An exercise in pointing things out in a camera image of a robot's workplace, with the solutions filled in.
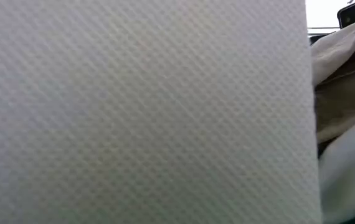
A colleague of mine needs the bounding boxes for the beige trousers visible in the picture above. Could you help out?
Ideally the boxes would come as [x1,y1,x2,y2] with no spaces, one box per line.
[310,14,355,144]

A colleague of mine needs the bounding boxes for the small white garment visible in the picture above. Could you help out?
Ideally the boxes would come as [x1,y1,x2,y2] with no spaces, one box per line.
[318,112,355,224]

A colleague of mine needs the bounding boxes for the beige fabric storage bin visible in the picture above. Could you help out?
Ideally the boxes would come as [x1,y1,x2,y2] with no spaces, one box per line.
[0,0,323,224]

